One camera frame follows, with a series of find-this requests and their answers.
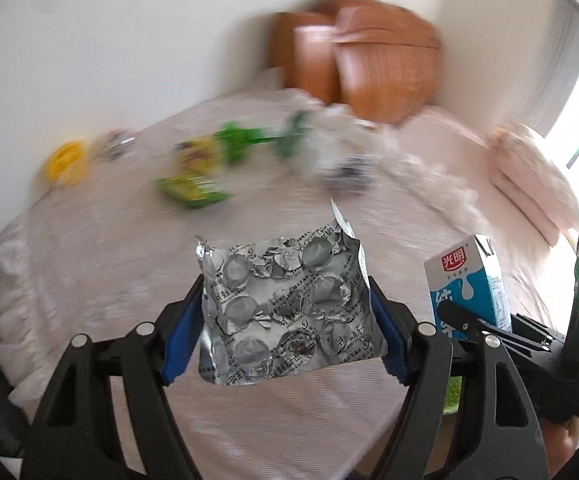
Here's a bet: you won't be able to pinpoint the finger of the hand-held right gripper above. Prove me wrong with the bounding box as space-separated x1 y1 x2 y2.
511 313 567 352
438 306 553 358

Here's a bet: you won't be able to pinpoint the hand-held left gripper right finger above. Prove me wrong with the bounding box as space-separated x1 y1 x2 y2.
367 277 551 480

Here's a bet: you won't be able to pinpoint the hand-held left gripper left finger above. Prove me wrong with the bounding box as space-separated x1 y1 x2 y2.
19 277 206 480

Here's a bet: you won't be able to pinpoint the blue white milk carton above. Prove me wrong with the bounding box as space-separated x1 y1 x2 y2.
423 233 513 341

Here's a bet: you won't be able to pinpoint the green plastic basket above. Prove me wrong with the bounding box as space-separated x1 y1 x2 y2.
442 374 466 417

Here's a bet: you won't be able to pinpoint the silver foil blister pack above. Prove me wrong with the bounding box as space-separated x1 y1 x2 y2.
194 200 387 387

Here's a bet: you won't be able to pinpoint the yellow green snack packet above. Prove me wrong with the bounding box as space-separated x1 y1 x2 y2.
174 137 230 173

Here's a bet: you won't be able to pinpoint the clear plastic bag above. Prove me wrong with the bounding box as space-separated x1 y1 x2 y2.
288 89 386 192

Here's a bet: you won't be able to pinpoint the green plastic toy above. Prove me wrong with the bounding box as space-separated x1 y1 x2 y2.
213 111 311 164

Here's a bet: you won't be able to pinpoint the person's right hand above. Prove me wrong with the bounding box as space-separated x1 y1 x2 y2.
539 411 579 480

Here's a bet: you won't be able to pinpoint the white lace tablecloth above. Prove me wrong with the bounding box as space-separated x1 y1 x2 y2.
0 85 481 480

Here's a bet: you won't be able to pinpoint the pink pillows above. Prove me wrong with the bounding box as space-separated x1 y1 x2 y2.
488 122 579 247

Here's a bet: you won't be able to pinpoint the bed with pink sheet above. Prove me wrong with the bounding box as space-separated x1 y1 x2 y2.
409 104 579 346

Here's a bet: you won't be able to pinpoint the small pink white item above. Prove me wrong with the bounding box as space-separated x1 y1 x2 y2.
90 129 139 162

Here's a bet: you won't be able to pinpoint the yellow tape roll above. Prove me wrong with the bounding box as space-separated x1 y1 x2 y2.
43 140 91 187

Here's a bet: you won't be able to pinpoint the wooden headboard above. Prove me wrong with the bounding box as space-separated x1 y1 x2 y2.
268 0 443 124

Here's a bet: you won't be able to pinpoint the grey curtain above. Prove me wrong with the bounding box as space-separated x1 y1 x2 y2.
513 0 579 137

